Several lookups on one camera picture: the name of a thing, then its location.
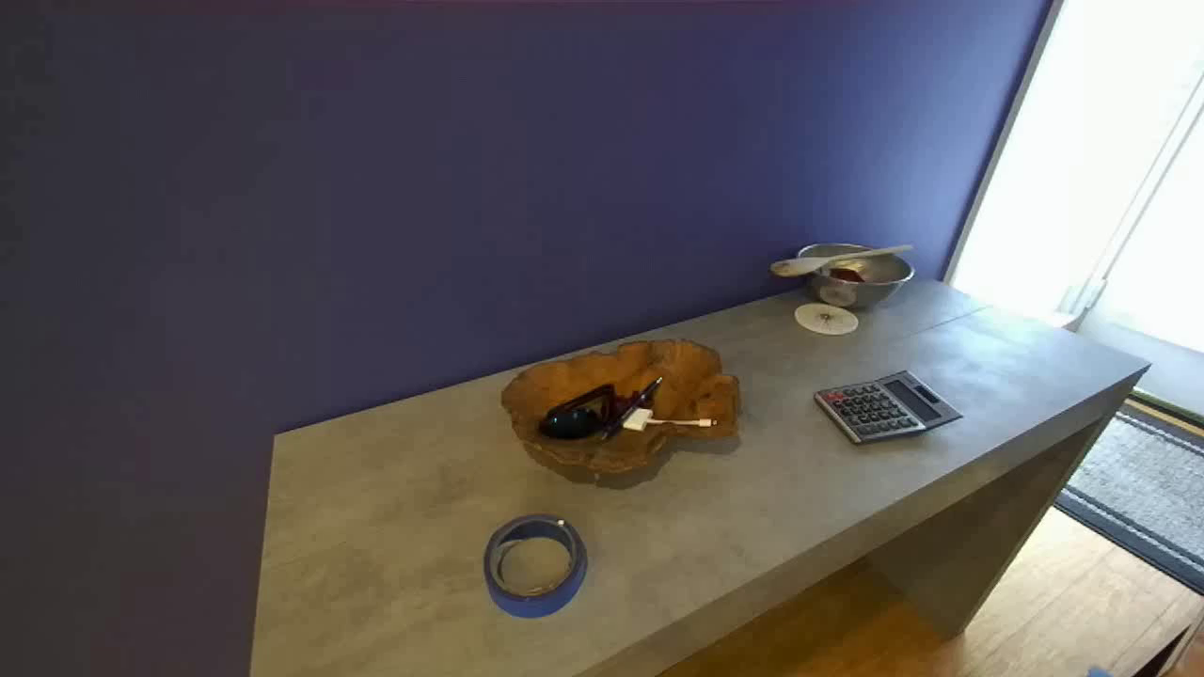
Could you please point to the white lightning av adapter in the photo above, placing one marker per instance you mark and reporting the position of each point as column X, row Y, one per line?
column 639, row 421

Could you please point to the black key fob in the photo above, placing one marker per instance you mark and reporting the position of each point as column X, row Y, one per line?
column 570, row 421

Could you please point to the brown wooden burl bowl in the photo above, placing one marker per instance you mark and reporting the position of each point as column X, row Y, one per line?
column 682, row 368

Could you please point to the bowl with wooden spoon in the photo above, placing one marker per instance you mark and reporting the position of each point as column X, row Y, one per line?
column 793, row 265

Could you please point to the white round coaster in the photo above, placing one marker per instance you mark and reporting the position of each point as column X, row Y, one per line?
column 824, row 323

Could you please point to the red item in metal bowl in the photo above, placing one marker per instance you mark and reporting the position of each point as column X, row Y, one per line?
column 855, row 271

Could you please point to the blue masking tape roll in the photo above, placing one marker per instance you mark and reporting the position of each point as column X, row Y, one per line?
column 499, row 579

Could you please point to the silver metal bowl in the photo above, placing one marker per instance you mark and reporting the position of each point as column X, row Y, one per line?
column 865, row 291

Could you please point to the grey desk calculator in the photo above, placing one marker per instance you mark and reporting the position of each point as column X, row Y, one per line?
column 885, row 408

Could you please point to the grey concrete-look cabinet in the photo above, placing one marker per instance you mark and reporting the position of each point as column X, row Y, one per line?
column 990, row 530

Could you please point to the bright glass door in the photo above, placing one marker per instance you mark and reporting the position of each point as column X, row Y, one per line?
column 1103, row 152

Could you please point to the grey door mat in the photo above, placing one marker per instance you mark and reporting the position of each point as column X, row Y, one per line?
column 1150, row 485

